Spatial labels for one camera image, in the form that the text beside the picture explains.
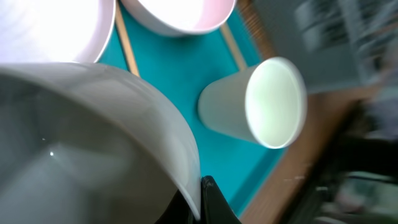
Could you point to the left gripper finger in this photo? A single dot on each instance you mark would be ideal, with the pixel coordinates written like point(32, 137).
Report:
point(214, 207)

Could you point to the white cup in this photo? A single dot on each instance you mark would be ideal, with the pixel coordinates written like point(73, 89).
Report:
point(265, 104)

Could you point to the grey bowl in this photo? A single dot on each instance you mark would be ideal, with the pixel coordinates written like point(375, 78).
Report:
point(91, 143)

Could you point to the teal serving tray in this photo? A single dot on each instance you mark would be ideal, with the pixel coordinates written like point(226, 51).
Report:
point(181, 68)

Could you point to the right wooden chopstick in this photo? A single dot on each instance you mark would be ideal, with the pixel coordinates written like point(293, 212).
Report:
point(233, 47)

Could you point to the wooden chopstick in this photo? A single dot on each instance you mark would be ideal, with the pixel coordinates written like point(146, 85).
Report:
point(125, 41)
point(233, 47)

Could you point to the left wooden chopstick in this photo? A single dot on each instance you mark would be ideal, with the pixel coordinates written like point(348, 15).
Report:
point(125, 41)

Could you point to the white bowl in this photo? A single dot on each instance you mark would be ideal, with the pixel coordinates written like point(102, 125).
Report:
point(176, 18)

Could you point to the grey dish rack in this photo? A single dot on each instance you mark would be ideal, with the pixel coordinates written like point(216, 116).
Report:
point(335, 44)

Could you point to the white plate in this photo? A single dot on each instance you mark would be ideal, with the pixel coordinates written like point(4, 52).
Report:
point(55, 30)

